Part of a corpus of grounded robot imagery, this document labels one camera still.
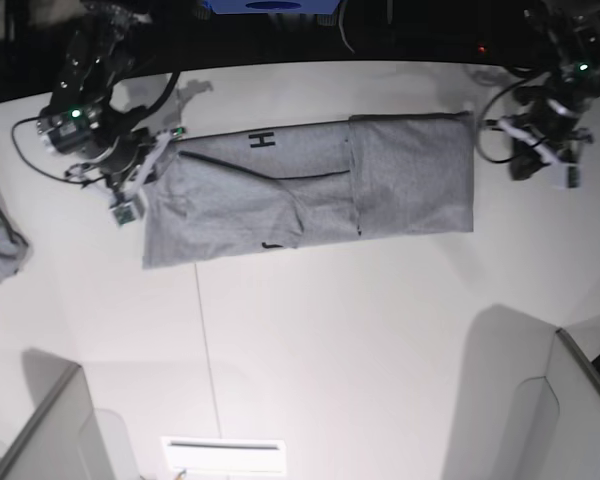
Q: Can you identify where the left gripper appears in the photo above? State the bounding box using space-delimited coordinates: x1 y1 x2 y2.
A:
509 99 593 181

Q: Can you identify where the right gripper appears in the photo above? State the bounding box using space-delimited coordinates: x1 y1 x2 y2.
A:
64 122 153 188

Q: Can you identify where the grey T-shirt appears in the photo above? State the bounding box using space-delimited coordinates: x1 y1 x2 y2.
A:
143 111 474 269

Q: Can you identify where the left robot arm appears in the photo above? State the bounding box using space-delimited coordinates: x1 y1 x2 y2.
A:
475 1 600 189

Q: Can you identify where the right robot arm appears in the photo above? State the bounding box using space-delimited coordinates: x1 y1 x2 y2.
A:
10 1 180 194

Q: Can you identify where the blue box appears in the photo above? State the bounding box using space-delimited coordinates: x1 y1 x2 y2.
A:
204 0 340 15

